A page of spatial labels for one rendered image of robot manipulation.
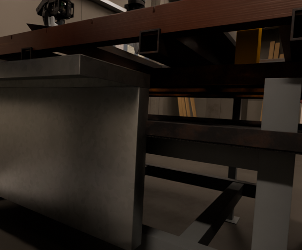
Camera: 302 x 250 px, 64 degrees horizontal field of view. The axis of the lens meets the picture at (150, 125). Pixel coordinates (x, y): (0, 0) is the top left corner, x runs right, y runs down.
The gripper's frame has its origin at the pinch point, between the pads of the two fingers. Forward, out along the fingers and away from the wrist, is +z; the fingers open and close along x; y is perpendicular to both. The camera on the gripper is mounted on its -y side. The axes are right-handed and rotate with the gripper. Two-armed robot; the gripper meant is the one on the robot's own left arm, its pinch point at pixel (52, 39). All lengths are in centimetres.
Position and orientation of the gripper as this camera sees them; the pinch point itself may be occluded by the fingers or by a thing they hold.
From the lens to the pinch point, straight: 106.3
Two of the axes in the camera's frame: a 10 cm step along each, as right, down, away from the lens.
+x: 5.1, -0.2, 8.6
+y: 8.6, 0.8, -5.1
